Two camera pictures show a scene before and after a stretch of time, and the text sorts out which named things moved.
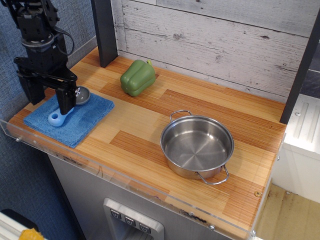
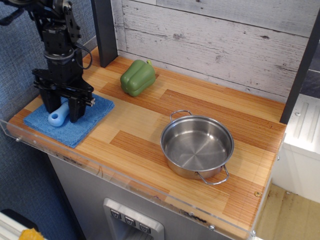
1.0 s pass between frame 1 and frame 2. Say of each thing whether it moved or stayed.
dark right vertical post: stayed
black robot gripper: moved
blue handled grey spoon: stayed
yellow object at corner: stayed
